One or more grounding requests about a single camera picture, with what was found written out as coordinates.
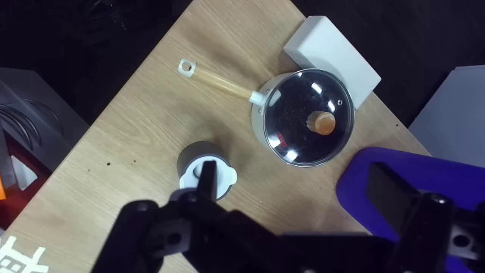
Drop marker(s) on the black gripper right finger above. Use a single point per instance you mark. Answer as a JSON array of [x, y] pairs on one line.
[[391, 194]]

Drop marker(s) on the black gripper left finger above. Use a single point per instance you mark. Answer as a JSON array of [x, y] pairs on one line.
[[209, 180]]

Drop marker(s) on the grey cup vessel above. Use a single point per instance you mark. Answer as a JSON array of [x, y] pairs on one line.
[[195, 150]]

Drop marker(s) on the blue paper recycling bin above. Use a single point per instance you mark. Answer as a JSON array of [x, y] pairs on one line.
[[441, 168]]

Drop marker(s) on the pale grey board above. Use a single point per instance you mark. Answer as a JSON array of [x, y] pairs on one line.
[[456, 115]]

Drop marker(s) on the white rectangular cooker block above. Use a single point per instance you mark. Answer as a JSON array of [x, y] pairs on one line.
[[328, 47]]

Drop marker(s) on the red stool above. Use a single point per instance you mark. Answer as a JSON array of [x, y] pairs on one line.
[[28, 191]]

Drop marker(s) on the dark grey equipment case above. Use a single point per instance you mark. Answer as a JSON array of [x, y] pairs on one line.
[[36, 110]]

